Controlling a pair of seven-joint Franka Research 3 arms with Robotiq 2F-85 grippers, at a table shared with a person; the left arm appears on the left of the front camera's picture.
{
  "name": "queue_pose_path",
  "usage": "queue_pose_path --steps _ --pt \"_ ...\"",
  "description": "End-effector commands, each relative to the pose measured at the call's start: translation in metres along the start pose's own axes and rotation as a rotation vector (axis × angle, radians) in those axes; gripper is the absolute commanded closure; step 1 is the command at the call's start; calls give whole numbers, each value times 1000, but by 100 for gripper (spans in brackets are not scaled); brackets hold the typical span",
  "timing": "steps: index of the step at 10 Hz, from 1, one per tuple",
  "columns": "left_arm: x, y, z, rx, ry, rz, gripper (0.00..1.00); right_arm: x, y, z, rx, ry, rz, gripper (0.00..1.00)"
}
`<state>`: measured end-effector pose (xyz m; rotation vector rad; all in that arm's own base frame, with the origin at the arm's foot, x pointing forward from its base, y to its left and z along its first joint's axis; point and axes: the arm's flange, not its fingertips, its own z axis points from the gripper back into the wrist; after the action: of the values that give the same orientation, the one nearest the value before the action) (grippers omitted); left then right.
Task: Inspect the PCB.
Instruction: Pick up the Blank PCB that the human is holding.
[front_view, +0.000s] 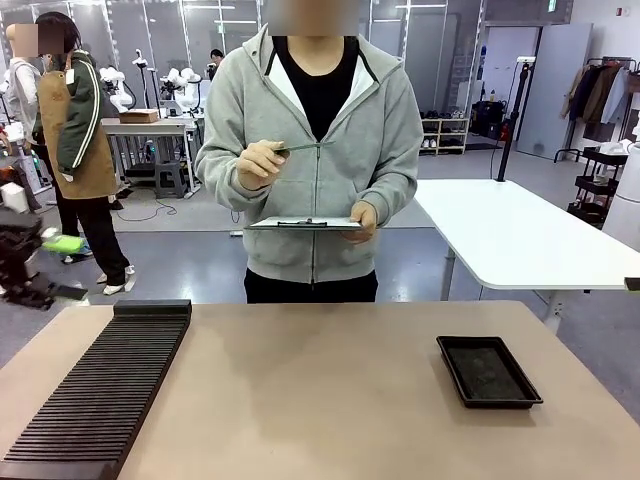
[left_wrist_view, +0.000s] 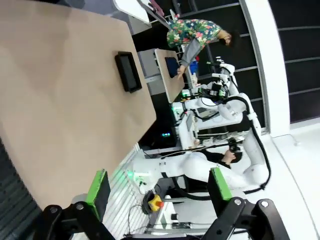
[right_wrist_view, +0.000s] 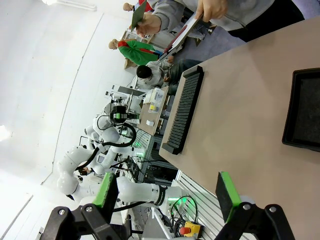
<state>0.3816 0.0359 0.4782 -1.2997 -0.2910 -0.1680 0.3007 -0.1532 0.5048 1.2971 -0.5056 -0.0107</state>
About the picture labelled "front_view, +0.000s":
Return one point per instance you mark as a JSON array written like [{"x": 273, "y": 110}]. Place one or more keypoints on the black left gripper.
[{"x": 20, "y": 260}]

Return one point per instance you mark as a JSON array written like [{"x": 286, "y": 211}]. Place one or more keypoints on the white clipboard with black clip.
[{"x": 305, "y": 224}]

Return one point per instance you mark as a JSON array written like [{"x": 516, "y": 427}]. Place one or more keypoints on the person's left forearm grey sleeve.
[{"x": 395, "y": 195}]

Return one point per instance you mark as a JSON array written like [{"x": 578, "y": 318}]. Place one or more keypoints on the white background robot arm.
[
  {"x": 182, "y": 85},
  {"x": 116, "y": 87}
]

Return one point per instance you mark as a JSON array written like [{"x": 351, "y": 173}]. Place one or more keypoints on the person's right forearm grey sleeve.
[{"x": 220, "y": 160}]

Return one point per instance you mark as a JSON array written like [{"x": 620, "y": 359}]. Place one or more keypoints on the black slotted PCB rack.
[{"x": 100, "y": 395}]

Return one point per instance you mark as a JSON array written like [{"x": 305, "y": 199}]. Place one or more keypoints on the person's right hand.
[{"x": 257, "y": 162}]

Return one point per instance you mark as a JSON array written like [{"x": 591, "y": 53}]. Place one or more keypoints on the person's left hand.
[{"x": 366, "y": 220}]

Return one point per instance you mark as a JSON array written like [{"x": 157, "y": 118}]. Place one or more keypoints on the white cylinder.
[{"x": 626, "y": 200}]

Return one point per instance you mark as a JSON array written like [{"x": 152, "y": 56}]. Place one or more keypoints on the black utility cart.
[{"x": 595, "y": 185}]

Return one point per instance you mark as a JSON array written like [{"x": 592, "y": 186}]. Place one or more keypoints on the white side table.
[{"x": 520, "y": 235}]

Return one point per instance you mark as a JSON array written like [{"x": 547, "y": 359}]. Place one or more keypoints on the bystander in green brown coat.
[{"x": 82, "y": 145}]

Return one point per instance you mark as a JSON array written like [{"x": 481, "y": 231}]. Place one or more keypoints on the grey step stool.
[{"x": 167, "y": 180}]

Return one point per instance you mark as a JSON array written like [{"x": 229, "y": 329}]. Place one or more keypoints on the grey background workbench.
[{"x": 150, "y": 128}]

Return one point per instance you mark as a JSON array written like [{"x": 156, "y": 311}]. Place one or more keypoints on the cardboard box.
[{"x": 140, "y": 116}]

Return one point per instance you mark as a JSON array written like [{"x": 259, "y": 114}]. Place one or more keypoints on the black plastic tray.
[{"x": 487, "y": 372}]

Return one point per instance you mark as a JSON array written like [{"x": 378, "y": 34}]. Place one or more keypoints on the coat rack with coats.
[{"x": 600, "y": 95}]

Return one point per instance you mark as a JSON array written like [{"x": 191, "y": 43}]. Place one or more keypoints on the black tripod with white head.
[{"x": 144, "y": 75}]

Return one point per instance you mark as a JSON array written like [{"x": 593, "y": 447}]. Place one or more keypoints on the black equipment cases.
[{"x": 487, "y": 119}]

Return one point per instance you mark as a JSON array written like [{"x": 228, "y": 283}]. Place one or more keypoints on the wooden shoe rack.
[{"x": 445, "y": 135}]

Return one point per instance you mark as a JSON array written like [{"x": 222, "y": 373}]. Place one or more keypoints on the background person in dark top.
[{"x": 216, "y": 62}]

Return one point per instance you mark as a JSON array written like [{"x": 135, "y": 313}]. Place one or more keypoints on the person torso in grey hoodie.
[{"x": 315, "y": 165}]

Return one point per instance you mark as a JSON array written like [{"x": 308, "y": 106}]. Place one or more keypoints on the black camera pole stand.
[{"x": 512, "y": 120}]

